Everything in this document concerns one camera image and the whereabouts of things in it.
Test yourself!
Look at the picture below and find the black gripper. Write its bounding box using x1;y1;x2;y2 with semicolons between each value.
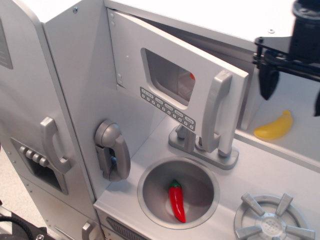
253;36;320;117

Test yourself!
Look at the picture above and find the silver microwave door handle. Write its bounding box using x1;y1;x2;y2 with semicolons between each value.
201;70;232;153

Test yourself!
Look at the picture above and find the grey toy microwave door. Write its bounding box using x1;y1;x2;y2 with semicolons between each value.
106;7;250;153

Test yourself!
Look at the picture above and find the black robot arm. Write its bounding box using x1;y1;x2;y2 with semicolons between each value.
253;0;320;100

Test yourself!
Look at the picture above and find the yellow toy banana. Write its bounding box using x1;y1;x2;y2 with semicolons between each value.
253;110;293;140

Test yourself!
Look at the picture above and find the red toy sushi piece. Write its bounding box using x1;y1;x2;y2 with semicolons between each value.
189;73;196;81

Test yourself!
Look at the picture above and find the grey toy faucet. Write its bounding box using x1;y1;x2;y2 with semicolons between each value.
168;124;239;170

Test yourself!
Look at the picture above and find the grey toy stove burner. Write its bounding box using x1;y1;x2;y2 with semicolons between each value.
233;192;316;240

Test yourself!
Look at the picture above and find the silver toy sink bowl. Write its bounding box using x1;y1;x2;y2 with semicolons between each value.
137;156;220;230

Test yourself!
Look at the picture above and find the red toy chili pepper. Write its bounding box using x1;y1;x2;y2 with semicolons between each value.
168;179;186;223

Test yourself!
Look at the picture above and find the grey toy telephone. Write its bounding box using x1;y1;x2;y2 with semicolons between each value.
94;119;131;182

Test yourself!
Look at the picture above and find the grey oven vent panel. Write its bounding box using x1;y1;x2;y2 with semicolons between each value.
106;217;147;240

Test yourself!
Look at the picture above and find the grey toy fridge door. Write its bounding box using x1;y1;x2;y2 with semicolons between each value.
0;0;104;240

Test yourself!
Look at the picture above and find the grey toy ice dispenser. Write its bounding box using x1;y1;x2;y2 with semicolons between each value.
10;137;68;195

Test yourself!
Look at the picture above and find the silver lower door handle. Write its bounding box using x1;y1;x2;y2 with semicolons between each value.
81;221;101;240

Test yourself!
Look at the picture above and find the silver fridge door handle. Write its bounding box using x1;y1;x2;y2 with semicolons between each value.
40;116;71;174

